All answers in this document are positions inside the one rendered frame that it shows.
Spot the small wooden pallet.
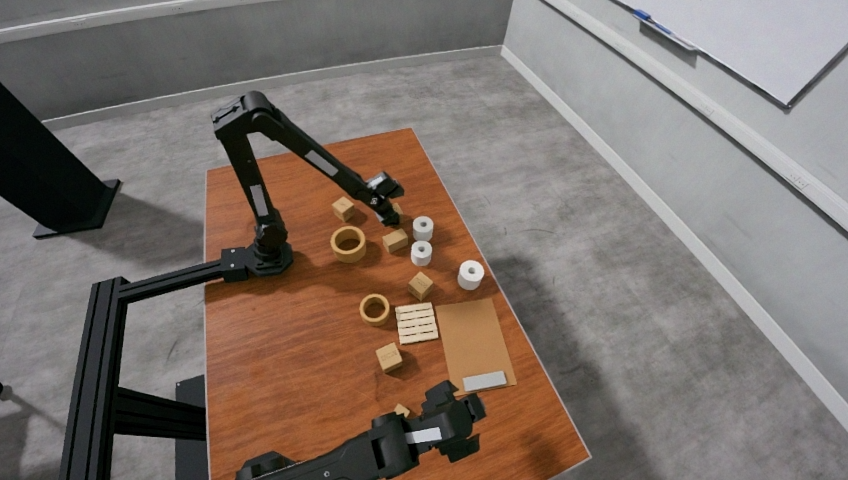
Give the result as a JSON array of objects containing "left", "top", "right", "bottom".
[{"left": 395, "top": 302, "right": 438, "bottom": 345}]

